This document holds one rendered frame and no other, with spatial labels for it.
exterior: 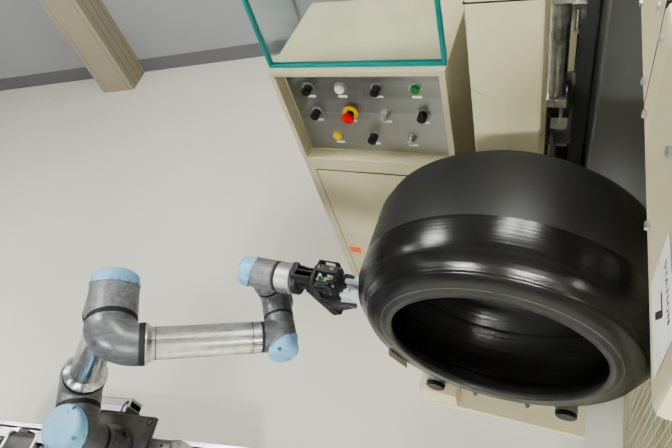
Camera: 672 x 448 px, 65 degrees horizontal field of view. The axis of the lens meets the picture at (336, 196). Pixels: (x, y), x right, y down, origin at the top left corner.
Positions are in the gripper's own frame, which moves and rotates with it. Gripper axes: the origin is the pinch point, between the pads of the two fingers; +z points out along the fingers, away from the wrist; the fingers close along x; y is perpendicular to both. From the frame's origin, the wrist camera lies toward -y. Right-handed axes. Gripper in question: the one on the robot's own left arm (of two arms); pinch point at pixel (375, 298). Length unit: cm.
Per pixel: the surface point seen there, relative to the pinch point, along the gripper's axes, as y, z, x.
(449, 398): -23.1, 17.2, -10.4
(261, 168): -109, -136, 132
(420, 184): 32.8, 12.8, 7.2
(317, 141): -15, -44, 64
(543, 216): 36, 34, 0
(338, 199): -40, -40, 60
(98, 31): -57, -297, 210
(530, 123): 32, 30, 26
